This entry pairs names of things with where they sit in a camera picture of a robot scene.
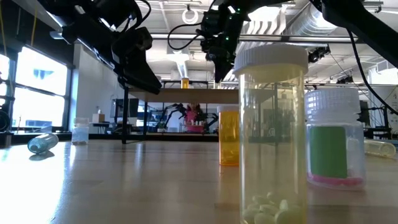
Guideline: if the large bright window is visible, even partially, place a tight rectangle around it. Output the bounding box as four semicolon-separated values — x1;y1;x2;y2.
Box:
0;46;69;128

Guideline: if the silver ventilation duct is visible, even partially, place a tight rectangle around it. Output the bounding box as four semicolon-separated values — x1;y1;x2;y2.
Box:
279;2;340;38

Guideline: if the black aluminium rig frame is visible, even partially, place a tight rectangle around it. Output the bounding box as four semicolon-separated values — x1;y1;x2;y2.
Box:
0;32;398;147

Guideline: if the black monitor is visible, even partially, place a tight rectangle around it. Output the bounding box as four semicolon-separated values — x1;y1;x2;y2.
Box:
110;98;140;119

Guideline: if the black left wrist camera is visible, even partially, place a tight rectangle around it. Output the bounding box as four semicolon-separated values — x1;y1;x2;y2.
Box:
111;26;154;54

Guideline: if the white cable coil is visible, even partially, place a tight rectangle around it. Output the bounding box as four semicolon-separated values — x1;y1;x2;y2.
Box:
182;7;200;26

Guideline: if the black background robot stand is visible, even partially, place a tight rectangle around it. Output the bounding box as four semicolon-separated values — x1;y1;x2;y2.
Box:
362;99;392;139

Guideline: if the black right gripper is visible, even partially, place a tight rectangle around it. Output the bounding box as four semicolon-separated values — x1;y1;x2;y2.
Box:
201;4;246;83

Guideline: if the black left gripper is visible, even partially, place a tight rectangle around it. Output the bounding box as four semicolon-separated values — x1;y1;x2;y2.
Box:
63;18;162;95

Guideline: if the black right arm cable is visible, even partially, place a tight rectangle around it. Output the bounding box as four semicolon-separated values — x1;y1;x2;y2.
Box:
167;21;215;51

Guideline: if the person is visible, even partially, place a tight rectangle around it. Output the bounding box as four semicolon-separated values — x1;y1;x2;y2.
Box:
185;104;206;134

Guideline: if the black ceiling device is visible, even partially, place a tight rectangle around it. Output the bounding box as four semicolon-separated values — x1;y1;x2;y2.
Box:
307;45;331;64

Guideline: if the wooden shelf with black frame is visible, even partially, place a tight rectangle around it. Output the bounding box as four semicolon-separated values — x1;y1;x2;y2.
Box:
121;80;282;146

